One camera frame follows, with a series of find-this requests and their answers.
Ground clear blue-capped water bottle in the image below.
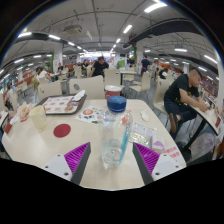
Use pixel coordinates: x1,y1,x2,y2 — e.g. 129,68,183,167
98,95,134,170

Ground small purple white packet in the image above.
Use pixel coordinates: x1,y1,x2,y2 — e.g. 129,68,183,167
150,134,167,153

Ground clear plastic wrapper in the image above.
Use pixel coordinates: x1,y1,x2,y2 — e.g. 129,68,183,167
129,122,158,148

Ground cream paper cup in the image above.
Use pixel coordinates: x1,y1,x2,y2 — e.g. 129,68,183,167
28,104,49,132

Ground white paper card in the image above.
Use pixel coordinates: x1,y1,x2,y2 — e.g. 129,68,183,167
9,114,21,126

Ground flat round red coaster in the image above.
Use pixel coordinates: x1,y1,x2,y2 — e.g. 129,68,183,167
53,123,72,139

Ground red paper cup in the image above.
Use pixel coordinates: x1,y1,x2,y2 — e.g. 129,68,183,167
104,84,122,101

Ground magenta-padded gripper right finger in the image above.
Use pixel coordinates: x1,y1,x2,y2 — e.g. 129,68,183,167
132,142,183,186

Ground colourful printed leaflet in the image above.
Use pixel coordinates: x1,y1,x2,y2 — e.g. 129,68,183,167
74,105,105,124

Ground white crumpled napkin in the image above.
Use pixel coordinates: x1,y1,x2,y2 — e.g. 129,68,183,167
71,89,87,102

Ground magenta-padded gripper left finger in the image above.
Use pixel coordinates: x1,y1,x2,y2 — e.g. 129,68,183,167
42,142,92,186

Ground person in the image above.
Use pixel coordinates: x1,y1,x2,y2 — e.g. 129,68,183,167
32,66,53,91
88,55,110,78
140,55,152,76
163,67,210,134

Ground ceiling air conditioner unit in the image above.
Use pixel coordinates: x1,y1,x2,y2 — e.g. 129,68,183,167
63,23,83,34

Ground ceiling lights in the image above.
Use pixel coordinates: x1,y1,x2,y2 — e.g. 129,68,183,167
0,1,219,83

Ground beige chair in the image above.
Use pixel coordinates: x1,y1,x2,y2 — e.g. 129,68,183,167
68,75,106,100
37,80,63,101

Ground red carton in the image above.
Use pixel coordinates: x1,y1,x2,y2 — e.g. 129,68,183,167
3,122,13,135

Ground small white tissue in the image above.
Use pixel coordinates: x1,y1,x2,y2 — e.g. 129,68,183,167
139,109,150,122

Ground beige neighbouring table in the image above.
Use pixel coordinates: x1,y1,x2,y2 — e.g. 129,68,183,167
191,104,223,136

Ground brown tray with paper liner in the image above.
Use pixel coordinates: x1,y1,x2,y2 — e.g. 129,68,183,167
36,93,88,116

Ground clear bag with food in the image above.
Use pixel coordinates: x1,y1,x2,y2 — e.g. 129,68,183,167
9,101,34,126

